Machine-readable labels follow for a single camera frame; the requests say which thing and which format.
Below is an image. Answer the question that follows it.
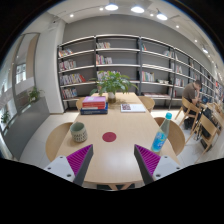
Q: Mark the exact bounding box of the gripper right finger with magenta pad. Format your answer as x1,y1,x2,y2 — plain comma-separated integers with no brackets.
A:
134,144,181,185

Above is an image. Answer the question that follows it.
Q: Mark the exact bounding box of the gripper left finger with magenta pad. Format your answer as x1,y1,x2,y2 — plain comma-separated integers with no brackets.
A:
44,144,93,186

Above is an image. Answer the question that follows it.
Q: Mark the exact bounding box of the clear bottle with blue cap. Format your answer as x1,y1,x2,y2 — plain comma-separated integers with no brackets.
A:
151,112,172,153

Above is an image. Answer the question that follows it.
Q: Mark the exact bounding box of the wooden chair near left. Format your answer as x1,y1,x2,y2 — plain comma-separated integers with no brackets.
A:
45,122,72,161

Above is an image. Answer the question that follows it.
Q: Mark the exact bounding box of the grey-green patterned mug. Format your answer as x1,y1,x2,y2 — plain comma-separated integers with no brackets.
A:
70,122,88,142

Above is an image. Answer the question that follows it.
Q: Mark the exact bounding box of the wooden chair near right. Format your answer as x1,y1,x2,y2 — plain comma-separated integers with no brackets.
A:
155,117,185,155

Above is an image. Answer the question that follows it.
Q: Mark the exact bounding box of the round red coaster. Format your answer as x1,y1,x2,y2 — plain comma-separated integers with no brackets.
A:
102,132,116,142

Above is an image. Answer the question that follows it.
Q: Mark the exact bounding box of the long wooden table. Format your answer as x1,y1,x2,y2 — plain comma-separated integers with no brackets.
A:
54,92,181,191

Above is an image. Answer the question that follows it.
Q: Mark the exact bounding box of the dark blue bottom book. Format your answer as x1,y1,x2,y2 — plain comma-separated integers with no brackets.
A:
80,103,108,115

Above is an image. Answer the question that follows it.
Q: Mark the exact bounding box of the red book in stack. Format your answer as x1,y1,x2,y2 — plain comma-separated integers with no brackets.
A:
81,105,106,110

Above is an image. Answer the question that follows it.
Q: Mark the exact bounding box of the wooden chair far left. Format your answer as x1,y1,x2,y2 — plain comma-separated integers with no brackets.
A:
76,97,85,111

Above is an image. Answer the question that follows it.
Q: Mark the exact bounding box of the open magazine on table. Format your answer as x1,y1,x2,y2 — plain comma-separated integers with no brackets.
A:
121,104,146,113

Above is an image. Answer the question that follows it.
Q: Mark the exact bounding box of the wooden chair far right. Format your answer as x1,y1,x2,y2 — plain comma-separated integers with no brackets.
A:
139,96,155,112

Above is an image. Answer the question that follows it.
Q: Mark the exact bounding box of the folding wooden chair nearer right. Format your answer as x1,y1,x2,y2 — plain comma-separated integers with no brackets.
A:
195,113,220,155

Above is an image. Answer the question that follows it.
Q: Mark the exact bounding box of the pink book on top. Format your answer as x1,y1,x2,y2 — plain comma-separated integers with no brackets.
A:
82,96,106,107

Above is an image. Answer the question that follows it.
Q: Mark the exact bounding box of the folding wooden chair with person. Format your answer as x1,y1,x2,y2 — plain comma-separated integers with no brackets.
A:
179,98,200,134

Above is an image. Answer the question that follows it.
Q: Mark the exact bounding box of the potted plant by window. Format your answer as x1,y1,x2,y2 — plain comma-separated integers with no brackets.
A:
28,86,42,103

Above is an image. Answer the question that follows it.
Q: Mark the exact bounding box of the seated person in brown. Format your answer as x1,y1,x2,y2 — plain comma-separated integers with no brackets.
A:
182,80,202,129

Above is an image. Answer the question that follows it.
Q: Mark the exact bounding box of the potted green plant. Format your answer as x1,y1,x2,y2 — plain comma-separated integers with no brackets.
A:
90,71,137,103

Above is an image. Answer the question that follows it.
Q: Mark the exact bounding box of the large grey bookshelf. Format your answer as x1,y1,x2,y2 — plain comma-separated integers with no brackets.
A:
57,34,224,110

